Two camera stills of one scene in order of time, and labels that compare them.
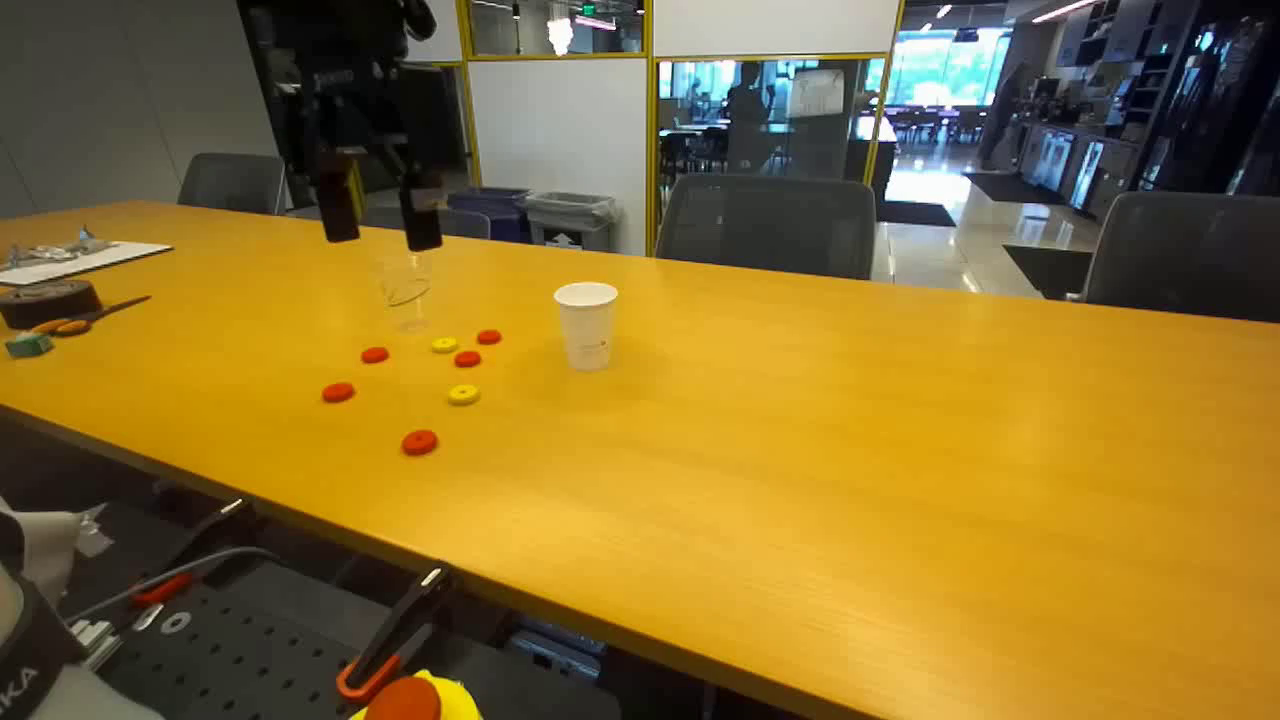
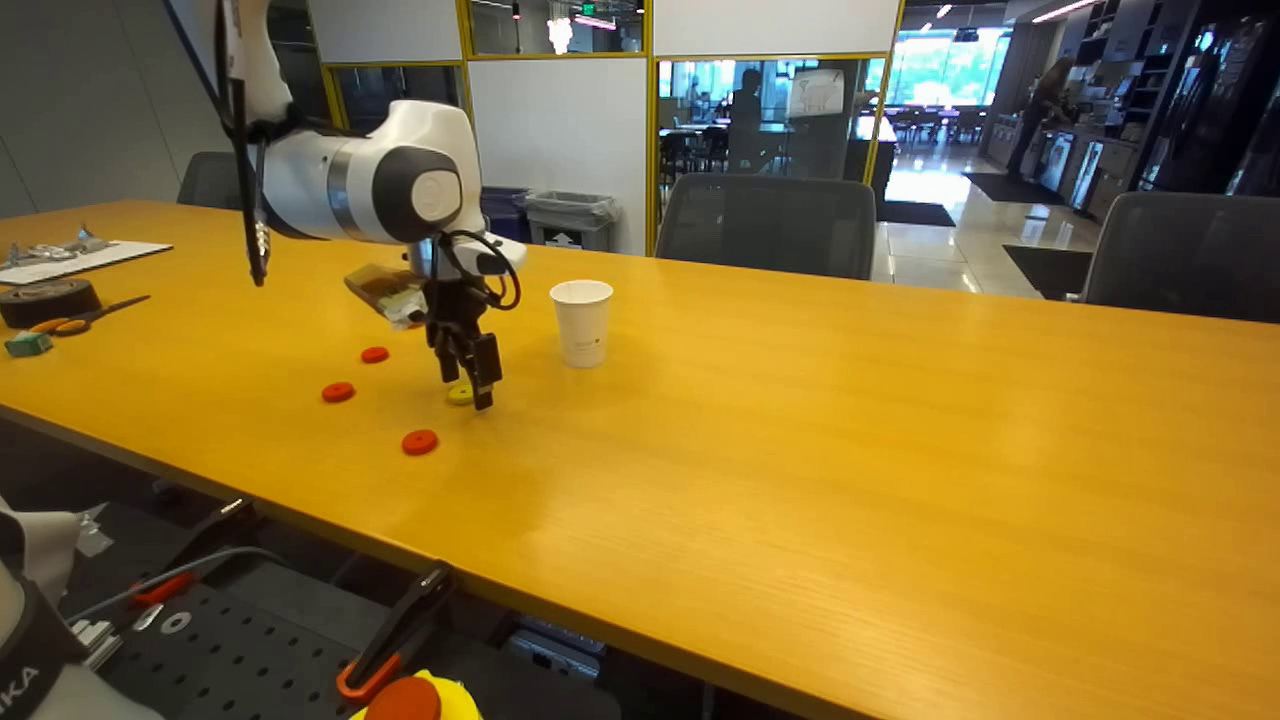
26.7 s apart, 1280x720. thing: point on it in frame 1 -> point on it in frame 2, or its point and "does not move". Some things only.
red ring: x=375 y=354 does not move
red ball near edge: x=421 y=440 does not move
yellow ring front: x=460 y=392 does not move
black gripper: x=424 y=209 -> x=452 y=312
